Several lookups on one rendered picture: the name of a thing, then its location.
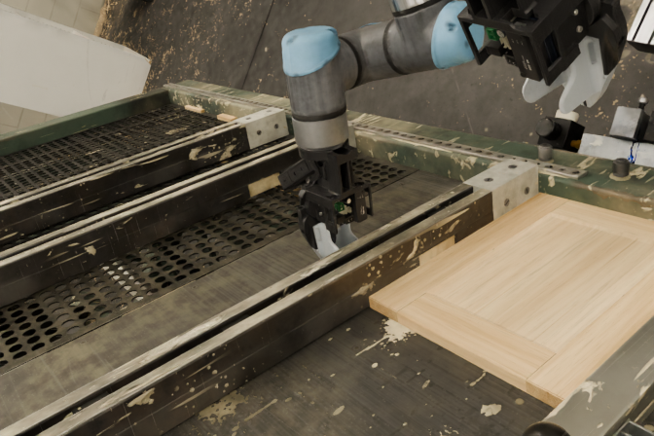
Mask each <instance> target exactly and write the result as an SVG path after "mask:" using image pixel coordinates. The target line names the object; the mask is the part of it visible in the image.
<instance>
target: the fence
mask: <svg viewBox="0 0 654 436"><path fill-rule="evenodd" d="M653 410H654V315H653V316H652V317H651V318H650V319H649V320H648V321H647V322H646V323H645V324H644V325H642V326H641V327H640V328H639V329H638V330H637V331H636V332H635V333H634V334H633V335H632V336H631V337H630V338H629V339H628V340H627V341H626V342H624V343H623V344H622V345H621V346H620V347H619V348H618V349H617V350H616V351H615V352H614V353H613V354H612V355H611V356H610V357H609V358H608V359H606V360H605V361H604V362H603V363H602V364H601V365H600V366H599V367H598V368H597V369H596V370H595V371H594V372H593V373H592V374H591V375H590V376H589V377H587V378H586V379H585V380H584V381H583V382H582V383H581V384H580V385H579V386H578V387H577V388H576V389H575V390H574V391H573V392H571V393H570V394H569V395H568V396H567V397H566V398H565V399H564V400H563V401H562V402H561V404H560V405H559V406H558V407H557V408H556V409H555V410H553V411H552V412H551V413H550V414H549V415H548V416H547V417H545V418H544V419H543V420H542V421H549V422H552V423H555V424H557V425H559V426H561V427H562V428H563V429H564V430H566V431H567V433H568V434H569V435H570V436H613V435H614V433H615V432H616V431H617V430H618V429H619V428H620V427H621V426H622V425H623V424H624V423H625V422H626V421H627V419H628V418H629V419H630V420H631V421H632V422H634V423H636V424H638V425H641V424H642V423H643V421H644V420H645V419H646V418H647V417H648V416H649V415H650V414H651V413H652V411H653Z"/></svg>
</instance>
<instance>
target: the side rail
mask: <svg viewBox="0 0 654 436"><path fill-rule="evenodd" d="M168 93H169V91H168V90H164V89H155V90H152V91H146V92H143V93H140V94H137V95H133V96H130V97H127V98H123V99H120V100H116V101H113V102H110V103H106V104H103V105H99V106H96V107H92V108H90V109H87V110H83V111H80V112H76V113H73V114H70V115H66V116H63V117H59V118H56V119H53V120H49V121H46V122H43V123H40V124H37V125H33V126H30V127H24V128H20V129H17V130H14V131H10V132H7V133H3V134H0V157H2V156H6V155H9V154H12V153H14V152H17V151H21V150H24V149H27V148H30V147H33V146H37V145H40V144H43V143H46V142H50V141H53V140H56V139H59V138H61V137H65V136H68V135H71V134H74V133H77V132H81V131H84V130H87V129H90V128H94V127H99V126H102V125H105V124H109V123H112V122H115V121H118V120H120V119H124V118H127V117H130V116H133V115H136V114H140V113H143V112H146V111H149V110H153V109H156V108H159V107H162V106H165V105H168V104H171V102H170V98H169V95H168Z"/></svg>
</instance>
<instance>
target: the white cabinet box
mask: <svg viewBox="0 0 654 436"><path fill-rule="evenodd" d="M151 61H152V60H150V59H148V58H147V57H145V56H143V55H141V54H138V53H136V52H135V51H133V50H131V49H129V48H127V47H125V46H123V45H120V44H117V43H114V42H111V41H108V40H105V39H103V38H100V37H97V36H94V35H91V34H89V33H86V32H83V31H80V30H78V29H75V28H72V27H69V26H66V25H63V24H60V23H57V22H55V21H52V20H49V19H46V18H41V17H38V16H35V15H32V14H30V13H28V12H25V11H22V10H19V9H16V8H13V7H10V6H8V5H5V4H2V3H0V102H3V103H7V104H11V105H15V106H18V107H22V108H26V109H30V110H34V111H39V112H43V113H47V114H51V115H55V116H59V117H63V116H66V115H70V114H73V113H76V112H80V111H83V110H87V109H90V108H92V107H96V106H99V105H103V104H106V103H110V102H113V101H116V100H120V99H123V98H127V97H130V96H133V95H137V94H140V93H142V91H143V88H144V85H145V82H146V79H147V76H148V73H149V70H150V67H151Z"/></svg>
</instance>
